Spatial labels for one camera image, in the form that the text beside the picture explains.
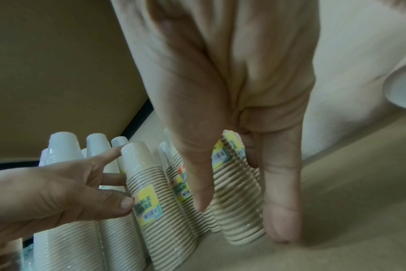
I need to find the person's left hand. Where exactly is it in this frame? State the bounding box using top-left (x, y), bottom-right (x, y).
top-left (0, 144), bottom-right (136, 243)

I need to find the person's right hand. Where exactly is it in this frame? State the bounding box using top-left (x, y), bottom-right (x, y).
top-left (111, 0), bottom-right (320, 245)

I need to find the labelled paper cup sleeve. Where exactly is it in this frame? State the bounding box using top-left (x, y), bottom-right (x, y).
top-left (120, 141), bottom-right (199, 268)
top-left (212, 129), bottom-right (266, 246)

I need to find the group of paper cup stacks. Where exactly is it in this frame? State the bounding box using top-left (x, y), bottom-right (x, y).
top-left (32, 129), bottom-right (224, 271)

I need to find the tan shelf board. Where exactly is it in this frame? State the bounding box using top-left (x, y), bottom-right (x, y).
top-left (0, 0), bottom-right (154, 171)

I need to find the single white cup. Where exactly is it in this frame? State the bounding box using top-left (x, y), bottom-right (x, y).
top-left (383, 62), bottom-right (406, 111)

